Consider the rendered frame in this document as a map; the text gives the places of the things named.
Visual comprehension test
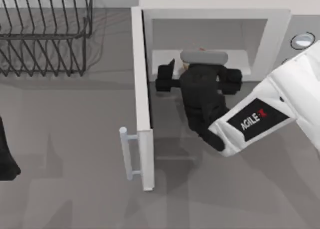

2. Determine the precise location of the pale door handle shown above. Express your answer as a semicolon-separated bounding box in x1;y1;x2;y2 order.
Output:
119;126;140;182

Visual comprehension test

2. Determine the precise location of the white microwave door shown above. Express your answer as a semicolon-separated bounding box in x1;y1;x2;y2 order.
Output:
131;6;156;193

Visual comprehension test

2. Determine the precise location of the pale grey rounded box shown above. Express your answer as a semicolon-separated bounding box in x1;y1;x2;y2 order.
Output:
180;49;229;65

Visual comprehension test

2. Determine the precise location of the pale microwave oven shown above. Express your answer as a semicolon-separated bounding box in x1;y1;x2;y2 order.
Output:
138;0;320;85

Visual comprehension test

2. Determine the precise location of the dark wire rack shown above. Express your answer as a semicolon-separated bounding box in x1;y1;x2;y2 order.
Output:
0;0;96;78

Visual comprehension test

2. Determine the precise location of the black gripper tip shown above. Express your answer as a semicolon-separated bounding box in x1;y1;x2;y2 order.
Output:
0;116;22;183

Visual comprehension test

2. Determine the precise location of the round microwave knob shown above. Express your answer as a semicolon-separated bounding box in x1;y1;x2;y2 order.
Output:
290;31;316;51

